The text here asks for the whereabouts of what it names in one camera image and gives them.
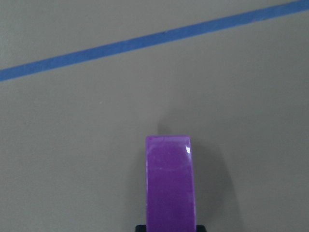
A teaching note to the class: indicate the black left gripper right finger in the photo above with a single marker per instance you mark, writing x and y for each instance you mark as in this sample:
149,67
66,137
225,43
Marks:
201,228

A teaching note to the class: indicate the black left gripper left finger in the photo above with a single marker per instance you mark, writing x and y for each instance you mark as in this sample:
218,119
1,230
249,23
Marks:
140,228

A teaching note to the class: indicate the purple trapezoid block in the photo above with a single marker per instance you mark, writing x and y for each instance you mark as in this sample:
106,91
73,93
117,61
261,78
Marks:
170,191

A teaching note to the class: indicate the blue tape grid lines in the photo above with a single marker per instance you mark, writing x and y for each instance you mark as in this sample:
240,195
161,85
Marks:
163,37

